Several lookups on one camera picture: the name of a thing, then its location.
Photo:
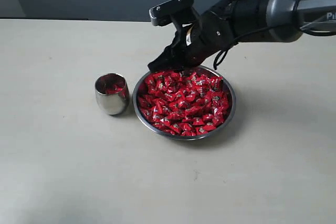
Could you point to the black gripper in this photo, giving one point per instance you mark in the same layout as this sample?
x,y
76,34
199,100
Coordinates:
x,y
194,43

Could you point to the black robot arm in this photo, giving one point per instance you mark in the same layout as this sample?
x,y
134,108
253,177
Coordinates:
x,y
273,20

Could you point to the stainless steel bowl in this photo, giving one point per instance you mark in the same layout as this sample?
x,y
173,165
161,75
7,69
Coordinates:
x,y
187,99

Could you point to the stainless steel cup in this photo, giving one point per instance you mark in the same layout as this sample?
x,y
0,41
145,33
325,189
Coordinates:
x,y
114,104

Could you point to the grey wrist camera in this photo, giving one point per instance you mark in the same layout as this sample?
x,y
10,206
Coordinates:
x,y
178,12

